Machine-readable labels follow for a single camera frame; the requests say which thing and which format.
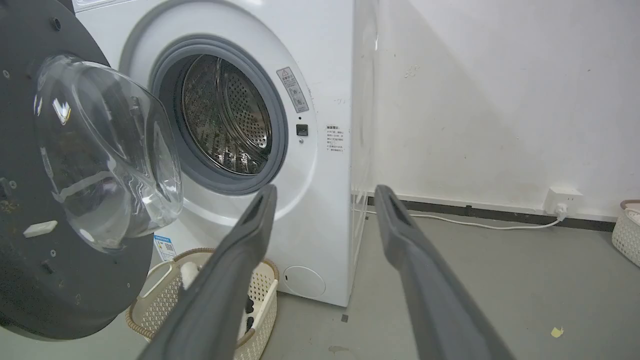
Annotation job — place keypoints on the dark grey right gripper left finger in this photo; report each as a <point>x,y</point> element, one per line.
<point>220,285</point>

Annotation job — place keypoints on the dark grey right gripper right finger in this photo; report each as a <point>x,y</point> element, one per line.
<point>430,290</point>

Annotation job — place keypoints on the dark grey washing machine door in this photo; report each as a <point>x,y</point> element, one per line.
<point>60,200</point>

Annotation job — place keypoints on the white front-load washing machine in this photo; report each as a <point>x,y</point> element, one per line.
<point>320,100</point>

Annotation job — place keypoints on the white cloth item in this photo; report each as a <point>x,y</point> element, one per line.
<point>189,272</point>

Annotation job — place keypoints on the cream perforated laundry basket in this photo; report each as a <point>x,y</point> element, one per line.
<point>260,300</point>

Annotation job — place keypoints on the yellow paper scrap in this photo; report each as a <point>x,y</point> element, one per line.
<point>556,331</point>

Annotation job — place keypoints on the white perforated basket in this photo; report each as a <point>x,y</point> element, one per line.
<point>627,232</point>

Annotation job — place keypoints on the white wall power socket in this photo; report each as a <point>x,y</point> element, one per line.
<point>561,198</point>

